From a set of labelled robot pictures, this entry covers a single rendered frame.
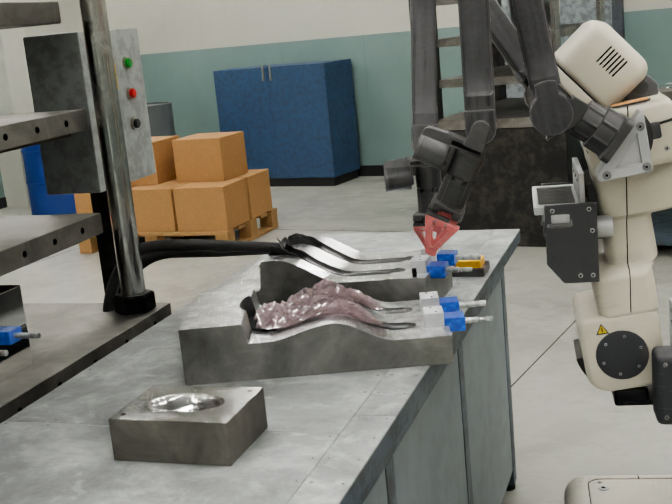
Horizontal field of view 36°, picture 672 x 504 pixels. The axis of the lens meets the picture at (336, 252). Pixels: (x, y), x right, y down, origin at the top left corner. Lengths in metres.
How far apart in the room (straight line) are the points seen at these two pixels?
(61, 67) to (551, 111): 1.29
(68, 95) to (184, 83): 8.05
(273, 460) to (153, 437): 0.19
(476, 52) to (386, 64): 7.57
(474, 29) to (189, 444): 0.89
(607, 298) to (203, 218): 5.08
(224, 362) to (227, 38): 8.53
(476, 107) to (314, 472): 0.76
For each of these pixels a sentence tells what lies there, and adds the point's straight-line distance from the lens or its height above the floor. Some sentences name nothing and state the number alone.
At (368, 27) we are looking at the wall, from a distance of 9.53.
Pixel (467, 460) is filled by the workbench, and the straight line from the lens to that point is 2.52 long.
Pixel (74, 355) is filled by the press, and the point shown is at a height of 0.78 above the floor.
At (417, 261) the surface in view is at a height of 0.92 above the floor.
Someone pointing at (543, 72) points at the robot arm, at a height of 1.31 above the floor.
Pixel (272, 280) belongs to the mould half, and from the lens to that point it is 2.28.
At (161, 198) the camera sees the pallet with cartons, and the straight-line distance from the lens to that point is 7.10.
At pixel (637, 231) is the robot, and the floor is 0.97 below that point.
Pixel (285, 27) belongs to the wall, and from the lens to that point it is 9.96.
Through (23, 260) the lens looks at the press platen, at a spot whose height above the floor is 1.00.
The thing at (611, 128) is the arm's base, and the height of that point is 1.20.
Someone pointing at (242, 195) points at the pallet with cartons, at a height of 0.33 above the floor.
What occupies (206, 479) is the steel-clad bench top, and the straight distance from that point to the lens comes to 1.55.
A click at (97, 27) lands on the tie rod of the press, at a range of 2.48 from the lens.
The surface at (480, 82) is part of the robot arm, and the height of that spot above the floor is 1.30.
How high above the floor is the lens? 1.43
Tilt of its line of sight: 13 degrees down
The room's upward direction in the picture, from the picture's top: 6 degrees counter-clockwise
